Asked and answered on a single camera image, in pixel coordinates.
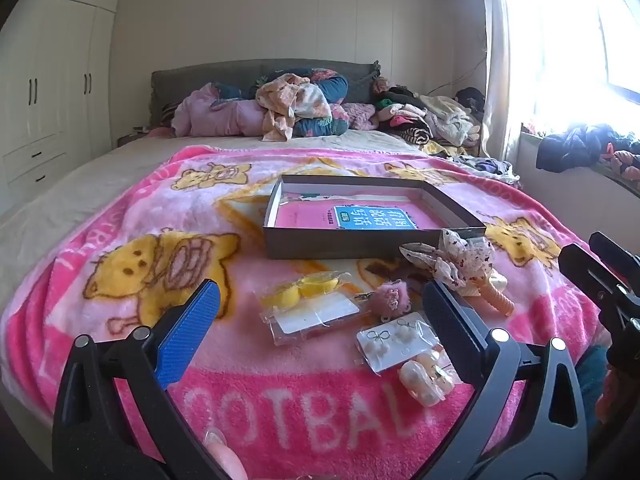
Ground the window ledge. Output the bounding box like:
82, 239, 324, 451
517, 125, 640, 261

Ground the packet of yellow hair clips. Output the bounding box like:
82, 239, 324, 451
255, 271, 362, 346

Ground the pink book with blue label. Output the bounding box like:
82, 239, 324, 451
276, 194, 441, 232

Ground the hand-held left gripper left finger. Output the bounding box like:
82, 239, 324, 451
52, 279, 236, 480

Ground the peach floral cloth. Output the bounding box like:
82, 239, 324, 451
256, 74, 332, 142

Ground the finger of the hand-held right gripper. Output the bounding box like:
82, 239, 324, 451
588, 231, 640, 287
557, 242, 640, 332

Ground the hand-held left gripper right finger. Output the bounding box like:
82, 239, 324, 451
410, 280, 588, 480

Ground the pile of mixed clothes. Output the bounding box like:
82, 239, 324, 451
370, 77, 486, 158

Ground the bed with beige sheet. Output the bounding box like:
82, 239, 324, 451
0, 127, 451, 311

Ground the bright window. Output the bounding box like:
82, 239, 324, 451
505, 0, 640, 136

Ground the heap of pale clothes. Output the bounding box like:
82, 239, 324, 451
450, 155, 522, 187

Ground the pink fluffy keychain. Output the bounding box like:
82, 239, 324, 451
356, 280, 412, 322

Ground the grey padded headboard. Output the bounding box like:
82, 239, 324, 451
151, 60, 381, 133

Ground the pink padded garment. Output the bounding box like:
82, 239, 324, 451
170, 82, 271, 138

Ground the dark nightstand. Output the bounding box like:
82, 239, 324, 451
116, 127, 152, 149

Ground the pearl earring card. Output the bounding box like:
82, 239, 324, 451
356, 312, 446, 375

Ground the pink bear printed blanket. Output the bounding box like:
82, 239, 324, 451
0, 145, 616, 480

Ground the cream curtain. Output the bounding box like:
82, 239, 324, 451
477, 0, 537, 161

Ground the person's left hand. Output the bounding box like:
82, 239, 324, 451
205, 430, 249, 480

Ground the dark puffer jacket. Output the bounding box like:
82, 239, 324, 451
536, 124, 640, 173

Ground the grey shallow cardboard box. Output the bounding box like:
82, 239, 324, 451
263, 174, 487, 261

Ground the pink fuzzy cloth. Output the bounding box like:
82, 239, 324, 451
330, 102, 382, 132

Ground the pearl hair clip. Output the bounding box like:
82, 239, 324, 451
398, 350, 456, 407

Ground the cream wardrobe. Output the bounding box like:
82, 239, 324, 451
0, 0, 123, 216

